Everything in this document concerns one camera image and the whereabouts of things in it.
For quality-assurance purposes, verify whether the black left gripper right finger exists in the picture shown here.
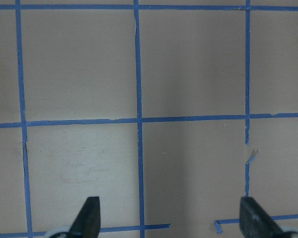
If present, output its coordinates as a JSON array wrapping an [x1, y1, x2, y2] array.
[[240, 197, 283, 235]]

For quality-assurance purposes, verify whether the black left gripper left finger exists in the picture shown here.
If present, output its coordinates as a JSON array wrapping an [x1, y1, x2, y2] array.
[[69, 196, 101, 235]]

